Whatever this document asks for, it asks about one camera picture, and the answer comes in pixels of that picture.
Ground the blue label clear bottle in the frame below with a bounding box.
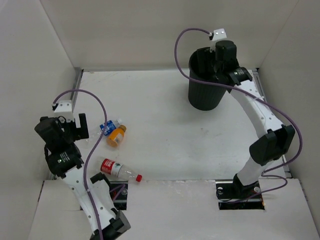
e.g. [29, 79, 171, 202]
[85, 118, 123, 144]

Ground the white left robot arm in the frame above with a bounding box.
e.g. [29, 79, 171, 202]
[34, 113, 131, 240]

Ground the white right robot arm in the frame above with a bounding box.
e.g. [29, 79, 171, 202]
[188, 40, 296, 200]

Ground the black ribbed plastic bin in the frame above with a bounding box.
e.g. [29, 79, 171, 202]
[188, 51, 240, 111]

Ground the orange juice bottle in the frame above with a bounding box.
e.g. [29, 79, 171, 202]
[106, 124, 127, 148]

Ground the red label clear bottle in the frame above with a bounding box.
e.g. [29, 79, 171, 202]
[98, 158, 143, 183]

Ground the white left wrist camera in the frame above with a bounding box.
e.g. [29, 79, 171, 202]
[52, 100, 74, 121]

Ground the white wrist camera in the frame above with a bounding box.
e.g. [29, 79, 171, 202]
[52, 100, 74, 121]
[209, 28, 227, 42]

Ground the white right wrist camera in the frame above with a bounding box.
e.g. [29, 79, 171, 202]
[209, 28, 227, 42]

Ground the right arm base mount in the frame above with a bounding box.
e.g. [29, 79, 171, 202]
[215, 181, 265, 210]

